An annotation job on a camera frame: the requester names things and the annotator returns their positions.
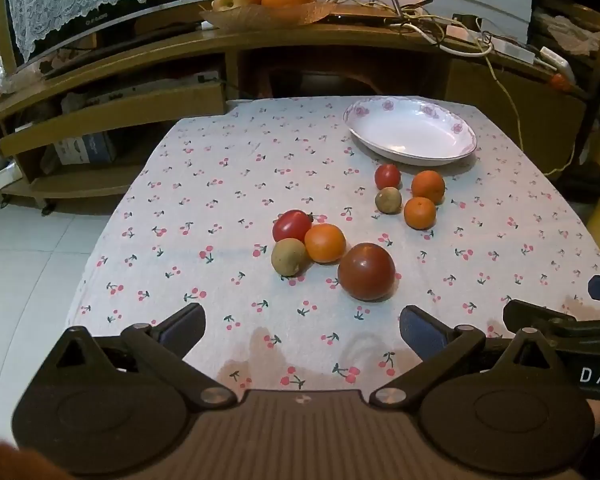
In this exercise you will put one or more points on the blue and white cardboard box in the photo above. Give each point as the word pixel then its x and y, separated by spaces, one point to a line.
pixel 85 149

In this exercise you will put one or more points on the leaf-shaped tray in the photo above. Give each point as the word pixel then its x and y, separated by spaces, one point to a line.
pixel 260 17

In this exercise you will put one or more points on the small red tomato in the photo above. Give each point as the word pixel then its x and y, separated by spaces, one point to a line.
pixel 291 225
pixel 387 176

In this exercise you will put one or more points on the white plastic device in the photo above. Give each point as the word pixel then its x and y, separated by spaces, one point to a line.
pixel 557 62

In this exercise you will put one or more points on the small white box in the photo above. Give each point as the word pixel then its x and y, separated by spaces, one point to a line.
pixel 0 174

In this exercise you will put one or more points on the dark shelf unit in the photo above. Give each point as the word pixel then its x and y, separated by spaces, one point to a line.
pixel 575 15

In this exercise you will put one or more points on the white floral plate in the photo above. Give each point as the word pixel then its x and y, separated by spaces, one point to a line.
pixel 405 132

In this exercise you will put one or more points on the white power strip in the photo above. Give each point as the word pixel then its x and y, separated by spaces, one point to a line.
pixel 505 45

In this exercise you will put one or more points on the flat black set-top box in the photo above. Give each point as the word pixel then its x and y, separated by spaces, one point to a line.
pixel 360 17

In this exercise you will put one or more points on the cherry print tablecloth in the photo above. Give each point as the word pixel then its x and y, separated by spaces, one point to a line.
pixel 220 220

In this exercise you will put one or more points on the reddish brown blurred object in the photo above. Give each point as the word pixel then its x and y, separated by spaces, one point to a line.
pixel 10 457

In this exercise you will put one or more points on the black plug adapter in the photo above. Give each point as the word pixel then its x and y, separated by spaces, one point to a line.
pixel 465 20

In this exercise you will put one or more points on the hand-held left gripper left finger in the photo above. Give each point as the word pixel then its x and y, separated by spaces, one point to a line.
pixel 181 329

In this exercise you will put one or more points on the large dark red tomato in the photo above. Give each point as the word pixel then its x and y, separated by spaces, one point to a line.
pixel 366 272

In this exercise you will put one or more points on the brown kiwi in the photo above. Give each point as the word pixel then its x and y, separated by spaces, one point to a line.
pixel 287 258
pixel 388 200

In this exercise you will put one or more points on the small orange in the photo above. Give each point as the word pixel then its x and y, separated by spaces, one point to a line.
pixel 326 242
pixel 428 186
pixel 420 213

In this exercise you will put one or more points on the wooden television cabinet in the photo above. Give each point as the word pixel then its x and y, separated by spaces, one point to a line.
pixel 280 36

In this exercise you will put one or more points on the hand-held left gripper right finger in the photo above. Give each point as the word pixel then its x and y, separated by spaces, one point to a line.
pixel 421 331

